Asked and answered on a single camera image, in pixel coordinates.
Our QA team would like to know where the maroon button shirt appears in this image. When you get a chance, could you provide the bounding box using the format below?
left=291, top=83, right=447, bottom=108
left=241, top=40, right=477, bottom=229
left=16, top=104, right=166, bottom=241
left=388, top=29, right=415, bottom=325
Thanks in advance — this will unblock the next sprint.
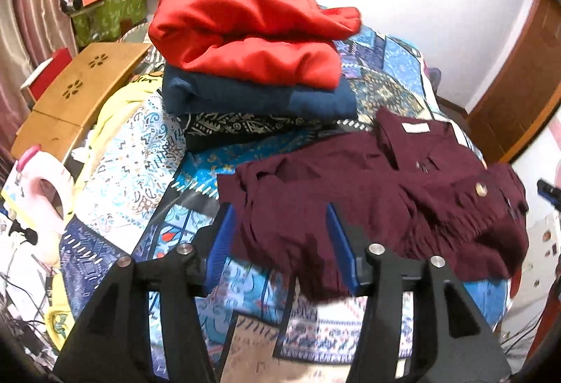
left=216, top=106, right=531, bottom=303

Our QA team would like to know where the striped red curtain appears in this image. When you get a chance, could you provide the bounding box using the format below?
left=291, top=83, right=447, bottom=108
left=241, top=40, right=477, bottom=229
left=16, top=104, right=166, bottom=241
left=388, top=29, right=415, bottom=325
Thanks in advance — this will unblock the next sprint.
left=0, top=0, right=85, bottom=147

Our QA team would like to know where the yellow strap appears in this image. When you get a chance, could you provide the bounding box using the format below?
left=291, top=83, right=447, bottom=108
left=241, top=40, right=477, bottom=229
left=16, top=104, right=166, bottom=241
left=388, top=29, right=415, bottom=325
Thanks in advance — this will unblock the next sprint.
left=43, top=273, right=76, bottom=352

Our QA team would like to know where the blue patchwork bedspread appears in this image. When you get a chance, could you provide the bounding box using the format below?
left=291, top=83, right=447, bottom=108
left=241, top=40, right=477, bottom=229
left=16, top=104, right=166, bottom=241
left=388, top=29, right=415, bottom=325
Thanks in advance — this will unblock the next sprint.
left=58, top=6, right=514, bottom=383

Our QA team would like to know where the navy blue folded garment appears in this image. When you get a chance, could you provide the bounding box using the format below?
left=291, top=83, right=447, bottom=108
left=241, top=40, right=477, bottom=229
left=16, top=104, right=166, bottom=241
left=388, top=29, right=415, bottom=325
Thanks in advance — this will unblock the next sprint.
left=161, top=62, right=358, bottom=122

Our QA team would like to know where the wooden lap desk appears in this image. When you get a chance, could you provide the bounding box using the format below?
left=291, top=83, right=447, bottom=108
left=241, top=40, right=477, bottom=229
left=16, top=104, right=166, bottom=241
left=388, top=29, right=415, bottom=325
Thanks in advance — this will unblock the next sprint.
left=9, top=42, right=152, bottom=163

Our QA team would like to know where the red folded garment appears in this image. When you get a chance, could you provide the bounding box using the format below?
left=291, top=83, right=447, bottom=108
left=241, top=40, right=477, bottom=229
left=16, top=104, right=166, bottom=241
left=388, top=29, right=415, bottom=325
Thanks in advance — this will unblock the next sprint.
left=148, top=0, right=363, bottom=88

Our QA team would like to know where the brown wooden door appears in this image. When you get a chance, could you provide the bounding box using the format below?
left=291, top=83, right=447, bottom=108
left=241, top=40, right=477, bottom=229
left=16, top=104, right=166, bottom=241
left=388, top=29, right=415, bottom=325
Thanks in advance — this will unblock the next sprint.
left=465, top=0, right=561, bottom=165

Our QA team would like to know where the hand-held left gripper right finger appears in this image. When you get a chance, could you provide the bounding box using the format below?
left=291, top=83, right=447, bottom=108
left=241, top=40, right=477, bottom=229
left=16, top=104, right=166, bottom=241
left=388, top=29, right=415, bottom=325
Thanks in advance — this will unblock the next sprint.
left=326, top=203, right=514, bottom=383

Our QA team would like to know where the dark patterned folded garment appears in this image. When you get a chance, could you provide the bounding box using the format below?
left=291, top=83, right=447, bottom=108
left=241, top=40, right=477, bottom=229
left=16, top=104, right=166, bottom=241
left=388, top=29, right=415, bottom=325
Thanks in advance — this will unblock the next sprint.
left=181, top=111, right=348, bottom=154

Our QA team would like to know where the red box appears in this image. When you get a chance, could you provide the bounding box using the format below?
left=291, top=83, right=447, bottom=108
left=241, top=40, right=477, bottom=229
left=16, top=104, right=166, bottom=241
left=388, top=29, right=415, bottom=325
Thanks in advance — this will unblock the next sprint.
left=20, top=47, right=73, bottom=104

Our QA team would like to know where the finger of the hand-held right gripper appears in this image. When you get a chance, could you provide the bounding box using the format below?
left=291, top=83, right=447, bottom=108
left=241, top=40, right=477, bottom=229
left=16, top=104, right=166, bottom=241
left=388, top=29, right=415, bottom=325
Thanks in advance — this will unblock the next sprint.
left=536, top=178, right=561, bottom=207

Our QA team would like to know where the yellow cloth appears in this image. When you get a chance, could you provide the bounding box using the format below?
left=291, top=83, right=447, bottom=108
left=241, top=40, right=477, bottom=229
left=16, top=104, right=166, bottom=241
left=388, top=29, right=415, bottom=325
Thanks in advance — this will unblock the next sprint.
left=71, top=71, right=168, bottom=214

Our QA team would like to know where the green patterned storage box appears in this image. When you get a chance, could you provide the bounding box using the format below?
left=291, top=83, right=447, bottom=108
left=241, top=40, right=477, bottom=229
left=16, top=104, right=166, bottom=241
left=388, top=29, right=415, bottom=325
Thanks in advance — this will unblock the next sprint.
left=70, top=0, right=148, bottom=49

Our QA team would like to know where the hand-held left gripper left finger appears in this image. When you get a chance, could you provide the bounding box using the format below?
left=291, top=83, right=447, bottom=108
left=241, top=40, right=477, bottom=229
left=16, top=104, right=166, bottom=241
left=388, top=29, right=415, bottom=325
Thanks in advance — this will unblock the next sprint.
left=53, top=203, right=238, bottom=383

